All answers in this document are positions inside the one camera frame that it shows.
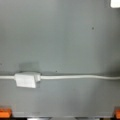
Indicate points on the white object at corner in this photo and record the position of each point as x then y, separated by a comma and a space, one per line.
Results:
115, 3

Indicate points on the orange-tipped gripper left finger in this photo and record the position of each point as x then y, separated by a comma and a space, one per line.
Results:
5, 113

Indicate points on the orange-tipped gripper right finger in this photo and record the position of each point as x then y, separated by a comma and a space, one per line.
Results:
117, 114

